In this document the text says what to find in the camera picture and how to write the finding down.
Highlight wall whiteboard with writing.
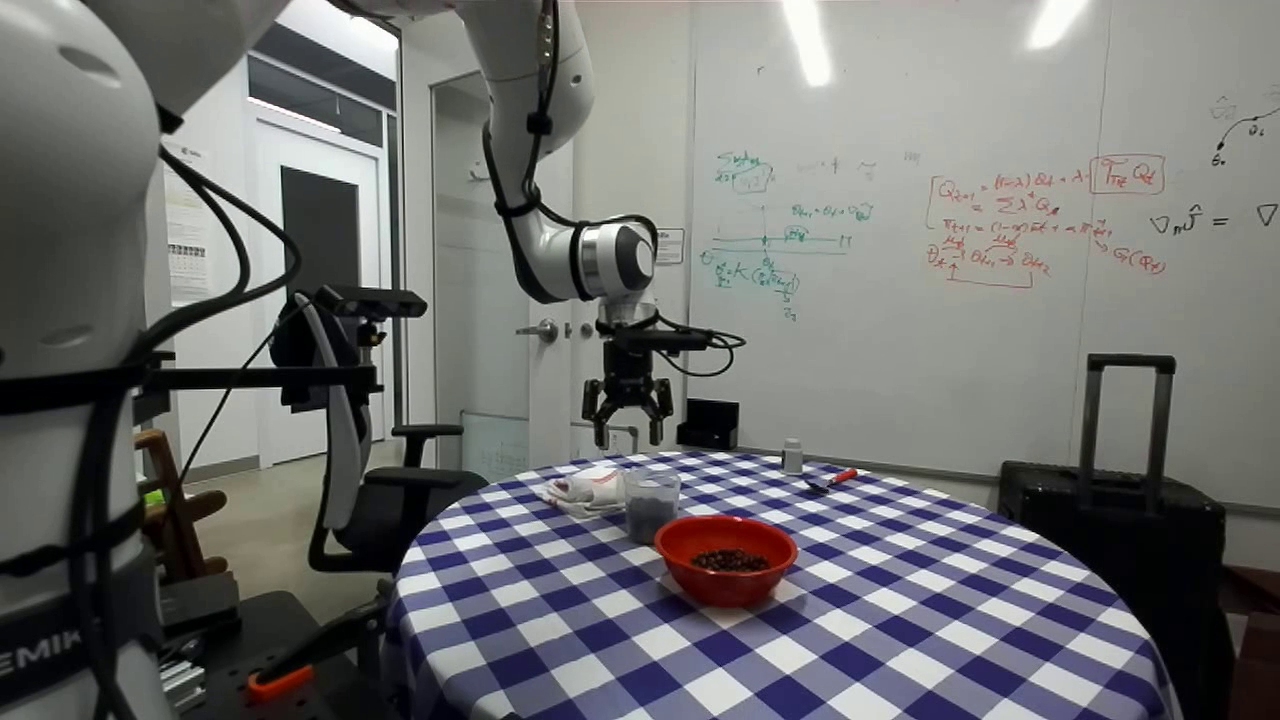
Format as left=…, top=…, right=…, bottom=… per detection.
left=685, top=0, right=1280, bottom=511

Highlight red bowl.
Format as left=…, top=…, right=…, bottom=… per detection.
left=654, top=511, right=803, bottom=613

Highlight black office chair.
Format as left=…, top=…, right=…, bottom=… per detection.
left=310, top=418, right=492, bottom=575

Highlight black robot cart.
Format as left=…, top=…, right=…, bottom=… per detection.
left=157, top=585, right=407, bottom=720

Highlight brown wooden stand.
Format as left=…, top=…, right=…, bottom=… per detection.
left=134, top=423, right=234, bottom=585

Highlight black white curved frame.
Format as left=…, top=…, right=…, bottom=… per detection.
left=270, top=288, right=390, bottom=541

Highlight white paper wall sign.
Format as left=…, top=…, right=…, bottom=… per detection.
left=654, top=223, right=693, bottom=271

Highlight blue white checkered tablecloth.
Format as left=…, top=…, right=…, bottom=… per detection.
left=392, top=448, right=1183, bottom=720

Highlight black camera on stand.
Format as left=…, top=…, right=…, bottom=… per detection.
left=318, top=285, right=434, bottom=322

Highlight red marker pen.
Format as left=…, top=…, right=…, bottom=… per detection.
left=798, top=465, right=865, bottom=499

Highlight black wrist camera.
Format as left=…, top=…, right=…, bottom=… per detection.
left=645, top=320, right=749, bottom=363

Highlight white door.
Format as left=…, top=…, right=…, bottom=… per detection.
left=429, top=73, right=581, bottom=470

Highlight orange clamp handle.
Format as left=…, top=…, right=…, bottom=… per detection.
left=244, top=658, right=323, bottom=706

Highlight black horizontal stand bar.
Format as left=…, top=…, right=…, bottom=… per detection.
left=0, top=363, right=390, bottom=401

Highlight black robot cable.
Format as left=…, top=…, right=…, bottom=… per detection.
left=73, top=145, right=306, bottom=720

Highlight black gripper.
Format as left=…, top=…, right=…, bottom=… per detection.
left=581, top=332, right=679, bottom=450

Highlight folded white towel orange stripes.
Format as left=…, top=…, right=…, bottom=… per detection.
left=539, top=465, right=634, bottom=521

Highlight black rolling suitcase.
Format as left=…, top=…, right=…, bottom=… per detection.
left=996, top=352, right=1232, bottom=720

